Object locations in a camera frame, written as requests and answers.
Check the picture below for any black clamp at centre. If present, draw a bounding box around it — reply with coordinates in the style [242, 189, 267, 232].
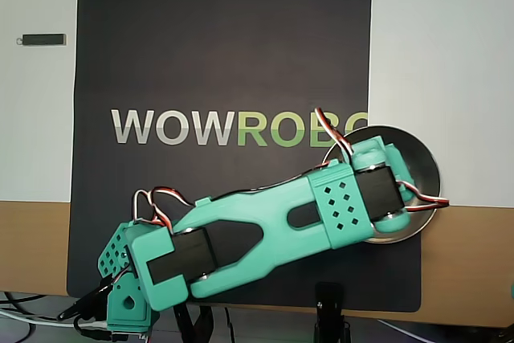
[312, 281, 351, 343]

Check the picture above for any long white cable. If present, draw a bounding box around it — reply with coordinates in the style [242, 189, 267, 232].
[0, 309, 77, 326]

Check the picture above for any white paper sheet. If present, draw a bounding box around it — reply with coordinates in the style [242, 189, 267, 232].
[0, 0, 80, 203]
[367, 0, 514, 210]

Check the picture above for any red white black servo wire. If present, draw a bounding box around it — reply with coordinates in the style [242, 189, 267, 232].
[395, 180, 451, 212]
[132, 186, 194, 236]
[315, 107, 355, 158]

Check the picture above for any black USB stick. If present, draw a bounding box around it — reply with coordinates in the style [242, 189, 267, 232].
[16, 33, 67, 47]

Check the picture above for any black robot base clamp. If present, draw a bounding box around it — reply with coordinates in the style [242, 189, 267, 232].
[172, 303, 216, 343]

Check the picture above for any teal gripper body with servo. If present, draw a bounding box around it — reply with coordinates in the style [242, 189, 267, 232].
[384, 144, 419, 205]

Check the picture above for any metal bowl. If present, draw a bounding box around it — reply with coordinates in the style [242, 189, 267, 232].
[323, 125, 442, 245]

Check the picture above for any black WOWROBO mat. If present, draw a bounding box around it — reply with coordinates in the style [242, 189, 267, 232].
[66, 0, 422, 314]

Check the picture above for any thin black hanging cable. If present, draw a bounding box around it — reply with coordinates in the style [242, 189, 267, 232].
[222, 306, 238, 343]

